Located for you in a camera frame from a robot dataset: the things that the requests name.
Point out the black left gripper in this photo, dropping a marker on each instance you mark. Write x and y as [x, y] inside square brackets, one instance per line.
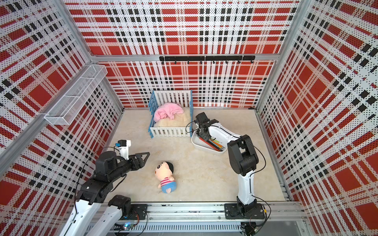
[132, 158]

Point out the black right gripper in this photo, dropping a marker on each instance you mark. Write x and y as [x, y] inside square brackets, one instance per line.
[204, 136]

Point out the red hex key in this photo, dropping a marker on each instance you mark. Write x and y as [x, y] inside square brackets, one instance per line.
[213, 146]

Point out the large black hex key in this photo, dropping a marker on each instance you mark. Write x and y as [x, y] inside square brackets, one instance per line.
[213, 142]

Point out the orange hex key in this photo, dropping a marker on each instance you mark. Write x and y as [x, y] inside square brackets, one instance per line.
[218, 142]

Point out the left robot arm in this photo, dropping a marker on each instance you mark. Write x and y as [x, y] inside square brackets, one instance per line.
[109, 167]

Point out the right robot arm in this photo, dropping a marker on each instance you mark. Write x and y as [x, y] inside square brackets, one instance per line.
[212, 136]

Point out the white plastic storage box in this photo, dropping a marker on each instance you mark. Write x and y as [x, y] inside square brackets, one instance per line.
[198, 144]

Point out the cream fluffy mattress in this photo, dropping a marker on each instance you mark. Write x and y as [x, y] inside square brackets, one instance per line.
[180, 120]

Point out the white and blue toy crib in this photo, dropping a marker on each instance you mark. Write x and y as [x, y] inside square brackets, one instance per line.
[180, 97]

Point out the cartoon boy plush doll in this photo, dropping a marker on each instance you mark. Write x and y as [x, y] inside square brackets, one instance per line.
[164, 173]

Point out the pink cloth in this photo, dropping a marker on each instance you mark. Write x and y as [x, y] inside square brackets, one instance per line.
[167, 110]

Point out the green circuit board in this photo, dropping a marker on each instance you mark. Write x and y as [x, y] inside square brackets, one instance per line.
[127, 226]

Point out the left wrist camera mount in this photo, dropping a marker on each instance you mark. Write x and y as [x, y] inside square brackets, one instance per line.
[123, 148]

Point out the black hook rail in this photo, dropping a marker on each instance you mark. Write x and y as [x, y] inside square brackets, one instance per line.
[176, 59]

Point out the white wire mesh basket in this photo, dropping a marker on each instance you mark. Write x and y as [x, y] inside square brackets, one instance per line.
[70, 104]

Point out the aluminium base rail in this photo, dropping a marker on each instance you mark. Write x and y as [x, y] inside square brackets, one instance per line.
[266, 219]

